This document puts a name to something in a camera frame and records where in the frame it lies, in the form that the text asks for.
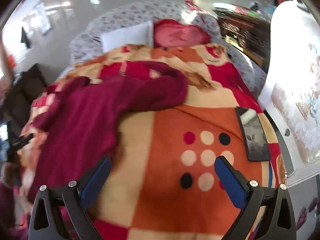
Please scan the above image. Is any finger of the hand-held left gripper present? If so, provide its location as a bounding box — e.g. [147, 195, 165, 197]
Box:
[7, 134, 34, 155]

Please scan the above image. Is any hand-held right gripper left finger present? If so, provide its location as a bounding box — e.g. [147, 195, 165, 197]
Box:
[29, 156, 112, 240]

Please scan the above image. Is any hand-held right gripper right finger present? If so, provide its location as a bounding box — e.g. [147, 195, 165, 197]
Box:
[215, 156, 298, 240]

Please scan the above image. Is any maroon knit sweater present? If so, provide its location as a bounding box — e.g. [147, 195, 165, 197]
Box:
[27, 61, 189, 205]

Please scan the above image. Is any black smartphone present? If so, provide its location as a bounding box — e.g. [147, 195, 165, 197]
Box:
[235, 106, 272, 162]

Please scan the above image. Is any dark armchair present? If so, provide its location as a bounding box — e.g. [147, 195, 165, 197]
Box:
[0, 64, 48, 130]

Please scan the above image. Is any orange red printed blanket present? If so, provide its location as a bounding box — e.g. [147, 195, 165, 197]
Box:
[15, 44, 287, 240]

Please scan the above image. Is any dark hanging cloth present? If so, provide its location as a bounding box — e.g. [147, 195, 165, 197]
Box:
[21, 26, 31, 48]

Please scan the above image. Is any white pillow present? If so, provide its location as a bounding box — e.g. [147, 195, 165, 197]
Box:
[101, 21, 153, 53]

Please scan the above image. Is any dark carved wooden headboard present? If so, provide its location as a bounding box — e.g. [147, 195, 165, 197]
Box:
[215, 7, 272, 73]

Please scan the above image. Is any pink red cloth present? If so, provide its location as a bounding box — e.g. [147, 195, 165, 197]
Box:
[153, 19, 212, 48]

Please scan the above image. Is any floral bedsheet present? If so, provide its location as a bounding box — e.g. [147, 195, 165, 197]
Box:
[69, 0, 268, 95]

